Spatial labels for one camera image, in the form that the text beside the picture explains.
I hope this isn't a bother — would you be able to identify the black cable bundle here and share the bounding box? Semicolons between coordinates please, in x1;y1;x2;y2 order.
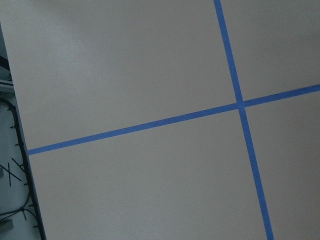
0;97;43;240

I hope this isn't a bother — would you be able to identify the crossing blue tape strip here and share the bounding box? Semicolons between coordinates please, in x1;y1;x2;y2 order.
213;0;274;240

